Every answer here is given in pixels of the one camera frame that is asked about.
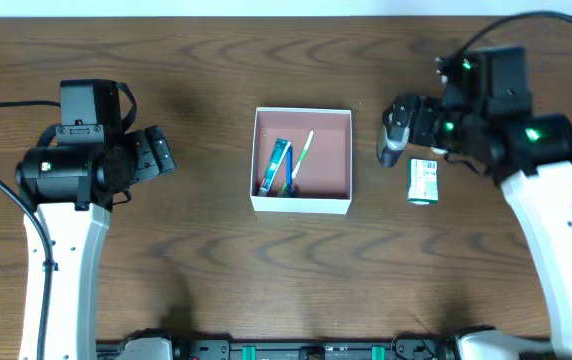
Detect clear pump bottle dark liquid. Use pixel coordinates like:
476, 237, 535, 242
377, 126, 410, 168

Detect green white toothbrush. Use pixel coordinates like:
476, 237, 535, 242
292, 130, 314, 197

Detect blue disposable razor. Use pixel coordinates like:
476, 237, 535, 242
282, 146, 293, 198

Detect green white toothpaste tube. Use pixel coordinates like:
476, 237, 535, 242
258, 138, 292, 197

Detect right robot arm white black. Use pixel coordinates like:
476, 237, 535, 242
377, 47, 572, 359

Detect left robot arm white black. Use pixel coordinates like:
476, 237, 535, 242
15, 79, 176, 359

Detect small green white carton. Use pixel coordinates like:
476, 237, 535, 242
407, 159, 439, 205

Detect white box with pink interior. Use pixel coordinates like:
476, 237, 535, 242
249, 107, 353, 215

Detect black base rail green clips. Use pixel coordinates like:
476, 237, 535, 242
96, 329, 457, 360

